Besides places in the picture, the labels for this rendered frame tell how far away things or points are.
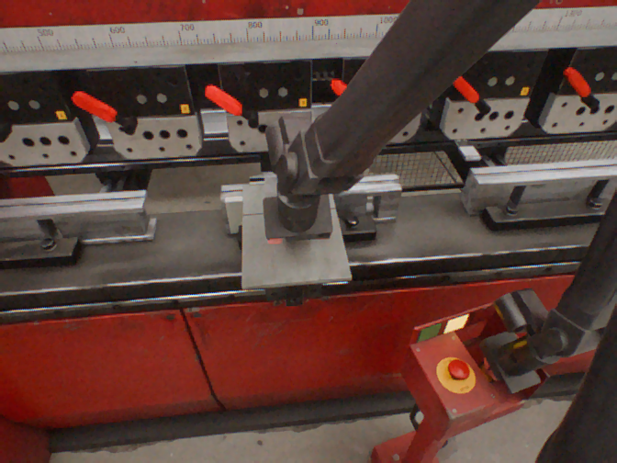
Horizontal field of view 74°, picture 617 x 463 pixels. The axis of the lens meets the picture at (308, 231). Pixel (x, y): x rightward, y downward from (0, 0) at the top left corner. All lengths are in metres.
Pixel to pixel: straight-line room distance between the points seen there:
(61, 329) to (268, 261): 0.55
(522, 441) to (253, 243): 1.31
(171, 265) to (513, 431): 1.34
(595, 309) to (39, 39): 0.88
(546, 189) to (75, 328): 1.11
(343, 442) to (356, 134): 1.35
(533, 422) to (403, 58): 1.62
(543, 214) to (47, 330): 1.14
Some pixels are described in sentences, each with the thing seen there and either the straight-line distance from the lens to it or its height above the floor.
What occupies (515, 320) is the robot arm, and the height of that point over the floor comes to 0.93.
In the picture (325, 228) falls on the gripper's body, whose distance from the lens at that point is 0.61.
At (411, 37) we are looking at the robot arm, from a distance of 0.32.
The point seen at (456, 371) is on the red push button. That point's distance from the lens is 0.85.
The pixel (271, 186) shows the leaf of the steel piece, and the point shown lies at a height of 1.00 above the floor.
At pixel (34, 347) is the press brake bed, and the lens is 1.16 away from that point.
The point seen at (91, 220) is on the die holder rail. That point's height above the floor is 0.94.
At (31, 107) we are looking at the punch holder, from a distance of 0.82.
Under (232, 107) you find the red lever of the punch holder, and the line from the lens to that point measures 0.69.
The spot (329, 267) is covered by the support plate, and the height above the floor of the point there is 1.00.
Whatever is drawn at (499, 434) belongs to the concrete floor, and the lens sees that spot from 1.75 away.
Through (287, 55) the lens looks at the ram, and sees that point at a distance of 0.70.
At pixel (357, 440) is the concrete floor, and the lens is 1.62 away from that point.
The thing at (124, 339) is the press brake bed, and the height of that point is 0.67.
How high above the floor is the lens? 1.53
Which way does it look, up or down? 45 degrees down
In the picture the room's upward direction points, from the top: straight up
